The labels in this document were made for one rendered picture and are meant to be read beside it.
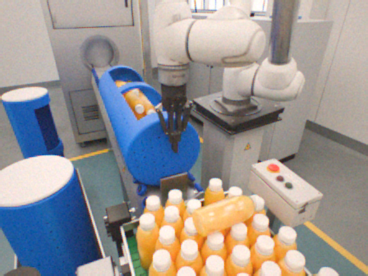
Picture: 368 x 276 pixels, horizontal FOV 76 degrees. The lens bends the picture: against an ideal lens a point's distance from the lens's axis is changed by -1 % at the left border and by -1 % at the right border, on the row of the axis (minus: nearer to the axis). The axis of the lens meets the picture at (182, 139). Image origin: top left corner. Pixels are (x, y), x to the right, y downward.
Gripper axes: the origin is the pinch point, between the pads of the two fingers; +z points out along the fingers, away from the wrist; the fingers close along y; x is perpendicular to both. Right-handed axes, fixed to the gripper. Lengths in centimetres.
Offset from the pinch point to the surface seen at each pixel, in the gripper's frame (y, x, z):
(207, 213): -4.0, -30.9, 1.8
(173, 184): -2.4, -4.4, 14.2
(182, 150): 4.7, 4.1, 7.1
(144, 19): 31, 143, -30
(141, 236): -18.4, -22.8, 12.0
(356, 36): 260, 120, -10
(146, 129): -8.3, 4.1, -4.5
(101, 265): -30.6, -13.8, 30.4
